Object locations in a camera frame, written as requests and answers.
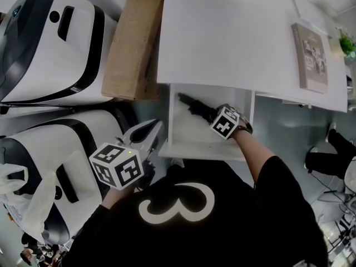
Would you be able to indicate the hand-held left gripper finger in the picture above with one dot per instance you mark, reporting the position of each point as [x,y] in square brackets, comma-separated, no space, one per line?
[154,138]
[139,128]

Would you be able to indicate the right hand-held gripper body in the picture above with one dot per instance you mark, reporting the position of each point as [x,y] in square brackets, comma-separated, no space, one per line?
[225,122]

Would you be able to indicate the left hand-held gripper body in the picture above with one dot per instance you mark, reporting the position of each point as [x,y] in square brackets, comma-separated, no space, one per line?
[116,165]

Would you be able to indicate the person's right forearm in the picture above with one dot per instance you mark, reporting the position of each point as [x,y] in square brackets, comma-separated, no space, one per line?
[253,154]

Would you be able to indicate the person's left forearm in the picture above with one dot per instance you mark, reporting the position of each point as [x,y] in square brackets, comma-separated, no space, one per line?
[116,197]

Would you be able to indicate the white desk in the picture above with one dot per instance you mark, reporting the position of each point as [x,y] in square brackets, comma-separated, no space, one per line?
[222,43]

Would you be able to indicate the person's pale shoe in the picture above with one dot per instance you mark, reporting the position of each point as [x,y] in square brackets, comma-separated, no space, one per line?
[177,162]

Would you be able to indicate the white and black robot machine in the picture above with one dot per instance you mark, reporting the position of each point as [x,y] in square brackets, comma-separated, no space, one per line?
[69,160]
[50,43]

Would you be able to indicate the long brown cardboard box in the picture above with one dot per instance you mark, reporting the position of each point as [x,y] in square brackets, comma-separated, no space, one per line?
[130,43]

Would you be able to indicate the white plastic bag blue print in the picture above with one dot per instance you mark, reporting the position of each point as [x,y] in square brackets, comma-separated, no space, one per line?
[36,204]

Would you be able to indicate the pink brown book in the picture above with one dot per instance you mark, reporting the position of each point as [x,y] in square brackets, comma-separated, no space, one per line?
[313,57]

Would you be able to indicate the person's black printed shirt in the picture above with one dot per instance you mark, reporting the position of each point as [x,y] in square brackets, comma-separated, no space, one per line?
[208,238]

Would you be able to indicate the small green potted plant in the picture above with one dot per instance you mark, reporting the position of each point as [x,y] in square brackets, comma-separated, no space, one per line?
[347,43]

